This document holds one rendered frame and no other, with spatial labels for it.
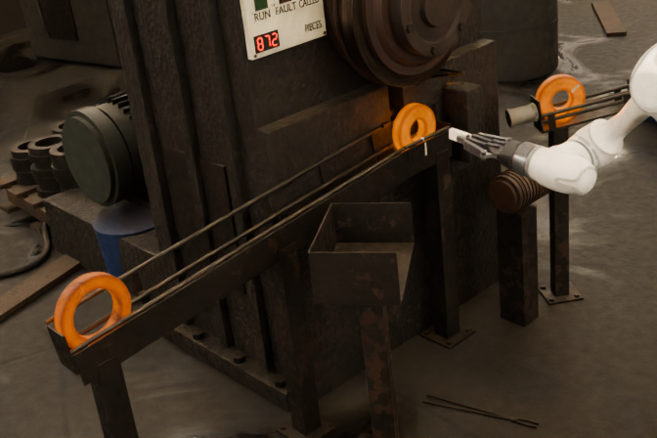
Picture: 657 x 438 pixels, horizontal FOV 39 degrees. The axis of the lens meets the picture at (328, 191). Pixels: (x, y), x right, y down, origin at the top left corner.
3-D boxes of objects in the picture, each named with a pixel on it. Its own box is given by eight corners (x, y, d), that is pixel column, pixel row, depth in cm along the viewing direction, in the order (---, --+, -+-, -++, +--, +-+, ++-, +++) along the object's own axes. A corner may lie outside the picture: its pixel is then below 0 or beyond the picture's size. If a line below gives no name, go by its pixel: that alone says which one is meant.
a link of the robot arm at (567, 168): (525, 189, 241) (555, 169, 249) (577, 208, 231) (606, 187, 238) (526, 153, 236) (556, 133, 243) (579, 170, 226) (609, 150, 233)
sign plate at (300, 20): (247, 59, 239) (238, -11, 231) (322, 33, 254) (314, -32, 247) (253, 60, 237) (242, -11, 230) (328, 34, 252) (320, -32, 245)
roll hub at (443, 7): (392, 66, 248) (383, -40, 237) (459, 40, 265) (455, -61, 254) (408, 69, 244) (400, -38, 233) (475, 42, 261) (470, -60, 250)
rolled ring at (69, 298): (122, 260, 211) (114, 256, 213) (51, 297, 199) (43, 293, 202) (140, 328, 218) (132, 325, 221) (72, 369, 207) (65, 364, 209)
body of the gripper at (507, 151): (509, 175, 245) (481, 164, 251) (529, 164, 250) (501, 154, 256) (510, 149, 241) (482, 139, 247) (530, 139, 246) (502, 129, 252)
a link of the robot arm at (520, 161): (547, 173, 246) (528, 166, 250) (549, 142, 242) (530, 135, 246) (526, 185, 241) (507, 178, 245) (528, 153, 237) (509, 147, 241)
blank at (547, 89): (554, 130, 297) (558, 133, 293) (524, 98, 291) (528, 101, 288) (591, 96, 294) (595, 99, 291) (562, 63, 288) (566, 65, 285)
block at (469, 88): (444, 158, 294) (439, 86, 285) (459, 150, 299) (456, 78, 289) (470, 165, 287) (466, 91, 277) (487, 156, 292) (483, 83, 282)
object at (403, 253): (340, 499, 240) (307, 252, 211) (358, 432, 263) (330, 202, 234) (418, 503, 235) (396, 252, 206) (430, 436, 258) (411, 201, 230)
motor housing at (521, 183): (490, 320, 309) (484, 172, 287) (530, 292, 322) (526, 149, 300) (522, 332, 300) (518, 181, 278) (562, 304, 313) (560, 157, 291)
